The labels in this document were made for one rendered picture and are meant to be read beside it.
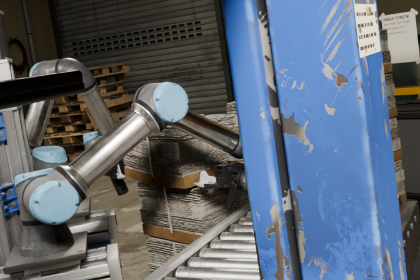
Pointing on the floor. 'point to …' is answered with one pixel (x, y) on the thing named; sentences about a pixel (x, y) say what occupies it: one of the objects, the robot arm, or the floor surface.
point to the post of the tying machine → (313, 120)
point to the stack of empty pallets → (82, 120)
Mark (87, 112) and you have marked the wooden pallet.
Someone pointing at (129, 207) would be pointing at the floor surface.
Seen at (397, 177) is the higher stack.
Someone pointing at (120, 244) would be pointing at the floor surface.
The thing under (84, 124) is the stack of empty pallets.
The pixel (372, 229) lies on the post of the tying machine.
